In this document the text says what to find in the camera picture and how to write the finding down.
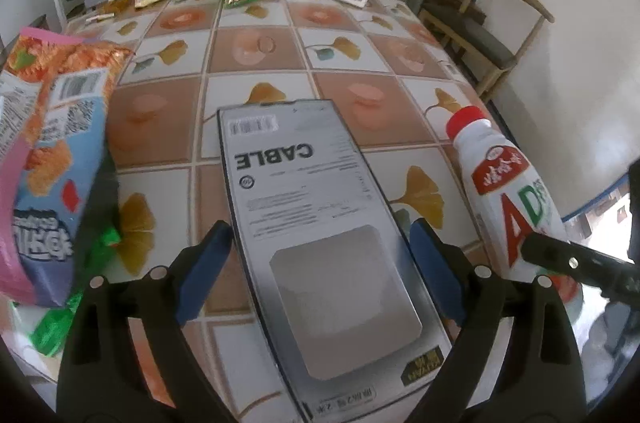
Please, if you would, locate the green wrapper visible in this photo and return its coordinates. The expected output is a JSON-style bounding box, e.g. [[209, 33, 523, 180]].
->
[[30, 225, 123, 356]]

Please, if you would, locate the white mattress with blue edge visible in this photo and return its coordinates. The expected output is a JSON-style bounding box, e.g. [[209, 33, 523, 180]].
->
[[492, 0, 640, 224]]

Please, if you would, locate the white bottle with red cap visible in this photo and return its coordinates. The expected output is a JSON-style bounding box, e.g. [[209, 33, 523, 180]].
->
[[445, 104, 583, 304]]

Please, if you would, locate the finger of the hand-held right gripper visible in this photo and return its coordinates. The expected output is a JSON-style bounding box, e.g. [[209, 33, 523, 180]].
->
[[521, 230, 640, 300]]

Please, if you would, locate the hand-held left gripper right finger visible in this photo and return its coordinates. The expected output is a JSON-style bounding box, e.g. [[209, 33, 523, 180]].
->
[[407, 217, 587, 423]]

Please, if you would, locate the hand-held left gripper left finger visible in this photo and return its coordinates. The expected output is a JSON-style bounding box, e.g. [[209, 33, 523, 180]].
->
[[56, 219, 236, 423]]

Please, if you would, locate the small dark wooden stool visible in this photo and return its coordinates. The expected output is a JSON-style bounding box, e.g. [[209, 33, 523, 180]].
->
[[425, 0, 488, 26]]

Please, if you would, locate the wooden chair with dark seat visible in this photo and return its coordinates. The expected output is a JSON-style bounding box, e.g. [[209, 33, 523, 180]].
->
[[419, 0, 556, 101]]

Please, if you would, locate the large orange snack bag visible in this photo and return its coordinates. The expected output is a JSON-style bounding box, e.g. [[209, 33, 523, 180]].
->
[[0, 27, 135, 308]]

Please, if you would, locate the grey packaging box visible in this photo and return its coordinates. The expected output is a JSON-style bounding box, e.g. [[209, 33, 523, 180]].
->
[[216, 100, 453, 423]]

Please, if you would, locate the leaf patterned tablecloth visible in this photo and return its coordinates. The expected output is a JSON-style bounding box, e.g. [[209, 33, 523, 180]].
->
[[10, 0, 586, 423]]

